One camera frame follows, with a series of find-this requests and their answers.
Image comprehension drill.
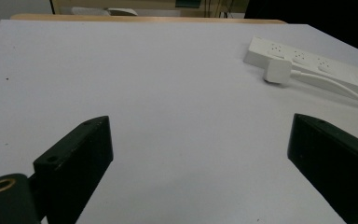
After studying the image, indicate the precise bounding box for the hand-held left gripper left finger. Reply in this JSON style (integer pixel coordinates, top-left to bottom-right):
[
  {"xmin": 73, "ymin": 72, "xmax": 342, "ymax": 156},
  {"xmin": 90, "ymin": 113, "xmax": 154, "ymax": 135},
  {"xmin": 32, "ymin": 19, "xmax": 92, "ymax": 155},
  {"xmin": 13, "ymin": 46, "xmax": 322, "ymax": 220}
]
[{"xmin": 33, "ymin": 115, "xmax": 115, "ymax": 224}]

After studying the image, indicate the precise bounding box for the white power strip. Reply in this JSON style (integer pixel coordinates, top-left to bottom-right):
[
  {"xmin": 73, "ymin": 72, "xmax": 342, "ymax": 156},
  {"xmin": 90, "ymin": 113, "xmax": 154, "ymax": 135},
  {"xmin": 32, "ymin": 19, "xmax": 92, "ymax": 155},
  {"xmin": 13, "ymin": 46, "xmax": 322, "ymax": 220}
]
[{"xmin": 242, "ymin": 35, "xmax": 358, "ymax": 101}]

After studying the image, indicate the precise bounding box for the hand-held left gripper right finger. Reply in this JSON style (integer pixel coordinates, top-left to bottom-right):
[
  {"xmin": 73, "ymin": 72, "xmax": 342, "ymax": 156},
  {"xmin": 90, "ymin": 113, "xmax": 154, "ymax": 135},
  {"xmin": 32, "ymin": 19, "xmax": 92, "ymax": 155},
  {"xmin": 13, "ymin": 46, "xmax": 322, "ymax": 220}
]
[{"xmin": 286, "ymin": 113, "xmax": 358, "ymax": 224}]

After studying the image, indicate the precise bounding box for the wooden table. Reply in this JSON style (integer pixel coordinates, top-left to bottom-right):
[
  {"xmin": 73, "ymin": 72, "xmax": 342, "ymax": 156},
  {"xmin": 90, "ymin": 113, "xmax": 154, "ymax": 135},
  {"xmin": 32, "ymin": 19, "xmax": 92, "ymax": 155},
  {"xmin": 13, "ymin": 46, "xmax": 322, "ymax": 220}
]
[{"xmin": 9, "ymin": 13, "xmax": 287, "ymax": 25}]

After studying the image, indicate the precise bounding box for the white cable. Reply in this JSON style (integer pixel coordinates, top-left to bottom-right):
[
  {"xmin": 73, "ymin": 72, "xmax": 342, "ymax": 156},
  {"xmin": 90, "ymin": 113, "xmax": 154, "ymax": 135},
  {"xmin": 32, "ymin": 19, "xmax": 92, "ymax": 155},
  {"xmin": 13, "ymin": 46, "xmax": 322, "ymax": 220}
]
[{"xmin": 290, "ymin": 69, "xmax": 358, "ymax": 110}]

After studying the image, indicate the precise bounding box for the white plug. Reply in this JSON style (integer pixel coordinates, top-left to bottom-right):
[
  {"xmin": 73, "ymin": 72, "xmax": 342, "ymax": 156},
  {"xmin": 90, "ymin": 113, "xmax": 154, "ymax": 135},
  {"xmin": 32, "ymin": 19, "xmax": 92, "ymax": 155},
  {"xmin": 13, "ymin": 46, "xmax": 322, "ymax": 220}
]
[{"xmin": 263, "ymin": 58, "xmax": 293, "ymax": 85}]

